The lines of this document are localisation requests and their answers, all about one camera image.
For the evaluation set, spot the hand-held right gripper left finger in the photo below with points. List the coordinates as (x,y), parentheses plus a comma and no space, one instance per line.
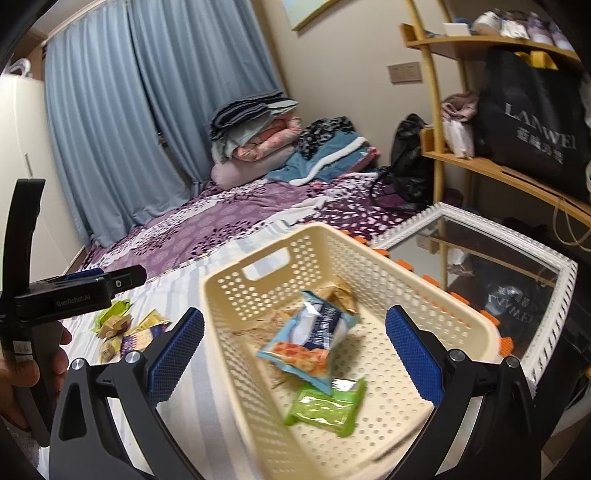
(178,355)

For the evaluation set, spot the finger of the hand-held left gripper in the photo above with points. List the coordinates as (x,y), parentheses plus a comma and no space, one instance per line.
(127,278)
(83,277)

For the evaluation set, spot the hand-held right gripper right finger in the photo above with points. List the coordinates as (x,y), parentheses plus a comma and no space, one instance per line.
(411,355)

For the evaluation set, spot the green snack packet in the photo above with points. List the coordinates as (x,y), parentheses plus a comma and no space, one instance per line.
(113,314)

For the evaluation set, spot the dark blue cracker packet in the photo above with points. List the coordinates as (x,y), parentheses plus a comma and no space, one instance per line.
(138,341)

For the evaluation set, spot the small yellow snack packet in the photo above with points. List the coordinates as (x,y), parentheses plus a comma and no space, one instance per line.
(150,321)

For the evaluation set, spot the cream perforated plastic basket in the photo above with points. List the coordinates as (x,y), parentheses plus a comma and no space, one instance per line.
(392,415)

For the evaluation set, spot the beige snack packet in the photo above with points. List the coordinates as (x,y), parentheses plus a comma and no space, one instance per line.
(110,353)

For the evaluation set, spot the clear bag of biscuits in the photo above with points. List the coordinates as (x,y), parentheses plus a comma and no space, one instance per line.
(272,325)

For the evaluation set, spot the light blue snack packet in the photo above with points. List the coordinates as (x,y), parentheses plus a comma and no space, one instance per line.
(314,327)

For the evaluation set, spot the green cracker packet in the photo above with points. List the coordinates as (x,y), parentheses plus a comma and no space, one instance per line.
(323,406)

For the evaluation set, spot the person's left hand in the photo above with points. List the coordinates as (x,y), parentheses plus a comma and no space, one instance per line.
(21,371)

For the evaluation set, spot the row of orange blocks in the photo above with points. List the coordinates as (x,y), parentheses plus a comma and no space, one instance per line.
(490,318)

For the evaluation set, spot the purple floral bed sheet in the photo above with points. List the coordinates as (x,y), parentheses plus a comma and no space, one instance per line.
(207,221)

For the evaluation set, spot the white wardrobe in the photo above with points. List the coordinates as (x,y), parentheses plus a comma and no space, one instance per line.
(27,129)

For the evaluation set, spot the mauve quilt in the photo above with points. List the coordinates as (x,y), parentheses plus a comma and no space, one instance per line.
(244,170)

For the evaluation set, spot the blue curtain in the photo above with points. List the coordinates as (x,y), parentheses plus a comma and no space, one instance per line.
(138,115)

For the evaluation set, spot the white framed mirror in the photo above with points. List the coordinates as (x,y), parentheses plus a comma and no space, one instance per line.
(561,277)

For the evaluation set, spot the light teal folded cloth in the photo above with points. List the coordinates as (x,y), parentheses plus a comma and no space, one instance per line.
(235,138)

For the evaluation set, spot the pink floral quilt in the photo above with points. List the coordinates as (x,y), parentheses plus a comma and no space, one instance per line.
(272,138)

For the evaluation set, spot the grey folded blanket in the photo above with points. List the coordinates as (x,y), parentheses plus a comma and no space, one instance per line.
(249,108)

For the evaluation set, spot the blue fleece blanket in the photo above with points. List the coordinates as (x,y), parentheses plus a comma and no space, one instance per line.
(332,152)

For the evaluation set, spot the white plastic bag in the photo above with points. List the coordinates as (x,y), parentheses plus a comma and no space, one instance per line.
(459,138)

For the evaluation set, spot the leopard print cloth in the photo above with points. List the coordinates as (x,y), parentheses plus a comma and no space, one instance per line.
(323,131)

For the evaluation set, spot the pink cloth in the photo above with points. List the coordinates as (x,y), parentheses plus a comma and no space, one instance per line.
(461,106)

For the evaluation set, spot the black tote bag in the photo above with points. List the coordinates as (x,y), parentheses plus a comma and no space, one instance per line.
(531,92)

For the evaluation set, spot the bamboo shelf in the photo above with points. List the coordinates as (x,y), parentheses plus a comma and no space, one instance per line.
(461,46)

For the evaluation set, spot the white box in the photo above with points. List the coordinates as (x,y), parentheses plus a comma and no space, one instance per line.
(457,28)

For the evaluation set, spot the white sneaker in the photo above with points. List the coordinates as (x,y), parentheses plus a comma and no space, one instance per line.
(487,23)

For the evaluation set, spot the lavender sneaker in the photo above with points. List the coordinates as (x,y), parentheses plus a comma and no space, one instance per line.
(540,30)
(561,39)

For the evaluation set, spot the wall socket plate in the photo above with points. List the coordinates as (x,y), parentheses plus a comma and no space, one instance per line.
(405,73)

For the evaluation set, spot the framed wall picture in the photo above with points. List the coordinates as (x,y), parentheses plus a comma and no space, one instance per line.
(314,11)

